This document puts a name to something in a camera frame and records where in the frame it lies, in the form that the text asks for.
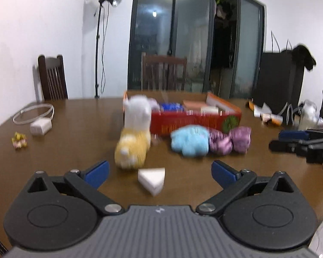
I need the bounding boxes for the white wedge sponge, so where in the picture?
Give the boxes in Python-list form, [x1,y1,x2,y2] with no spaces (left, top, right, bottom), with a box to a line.
[138,167,165,196]

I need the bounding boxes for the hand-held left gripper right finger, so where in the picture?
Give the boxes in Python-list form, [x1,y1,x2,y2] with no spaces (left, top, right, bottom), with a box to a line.
[196,160,299,217]

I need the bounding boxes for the white and yellow alpaca plush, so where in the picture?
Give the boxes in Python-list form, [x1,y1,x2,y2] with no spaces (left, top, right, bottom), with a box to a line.
[114,95,152,170]

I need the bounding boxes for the white charging cable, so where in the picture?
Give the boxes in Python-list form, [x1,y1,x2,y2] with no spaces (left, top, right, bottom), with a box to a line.
[281,103,302,125]

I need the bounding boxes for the clear glass cup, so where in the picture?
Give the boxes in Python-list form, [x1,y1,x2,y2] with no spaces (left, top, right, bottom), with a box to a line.
[297,101,318,131]

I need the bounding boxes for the black paper bag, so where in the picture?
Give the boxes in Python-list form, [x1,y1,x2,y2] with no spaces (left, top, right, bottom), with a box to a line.
[252,51,306,124]

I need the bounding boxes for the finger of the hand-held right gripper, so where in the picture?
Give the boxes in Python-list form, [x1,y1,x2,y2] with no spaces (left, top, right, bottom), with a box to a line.
[269,140,309,155]
[278,130,310,141]

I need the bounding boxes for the blue white small carton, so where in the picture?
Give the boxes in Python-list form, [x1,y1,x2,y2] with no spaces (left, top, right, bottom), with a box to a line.
[161,103,184,112]

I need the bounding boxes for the white coiled cable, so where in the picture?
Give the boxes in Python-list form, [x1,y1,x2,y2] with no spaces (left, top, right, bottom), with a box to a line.
[13,103,55,125]

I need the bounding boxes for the white charger adapter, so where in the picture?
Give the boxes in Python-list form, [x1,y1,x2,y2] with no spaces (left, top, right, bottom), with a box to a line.
[30,119,52,135]

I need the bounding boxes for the orange and white wrappers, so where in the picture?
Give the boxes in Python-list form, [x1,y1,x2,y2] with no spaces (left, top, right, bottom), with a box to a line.
[249,101,284,127]

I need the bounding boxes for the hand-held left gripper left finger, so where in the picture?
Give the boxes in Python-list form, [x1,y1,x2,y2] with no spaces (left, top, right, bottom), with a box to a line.
[25,160,124,217]

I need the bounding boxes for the dark wooden chair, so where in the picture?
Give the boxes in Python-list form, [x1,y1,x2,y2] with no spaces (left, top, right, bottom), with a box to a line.
[141,52,187,92]
[38,54,68,101]

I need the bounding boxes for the black framed sliding glass door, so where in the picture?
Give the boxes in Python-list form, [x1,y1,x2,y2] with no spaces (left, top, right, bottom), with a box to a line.
[128,0,266,100]

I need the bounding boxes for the red cardboard box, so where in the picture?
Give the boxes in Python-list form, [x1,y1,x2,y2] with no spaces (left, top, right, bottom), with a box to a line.
[123,91,242,136]

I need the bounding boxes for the pile of dried petals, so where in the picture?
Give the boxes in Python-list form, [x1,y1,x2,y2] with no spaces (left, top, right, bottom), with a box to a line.
[12,132,27,148]

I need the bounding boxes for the black cloth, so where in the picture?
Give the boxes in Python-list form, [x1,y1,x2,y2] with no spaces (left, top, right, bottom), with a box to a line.
[292,44,317,72]

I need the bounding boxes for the brown sponge block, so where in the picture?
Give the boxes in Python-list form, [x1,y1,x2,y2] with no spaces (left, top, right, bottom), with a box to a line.
[183,100,208,110]

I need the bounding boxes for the blue fluffy puff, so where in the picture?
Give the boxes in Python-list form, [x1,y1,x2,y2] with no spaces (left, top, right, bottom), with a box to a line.
[171,125,209,158]

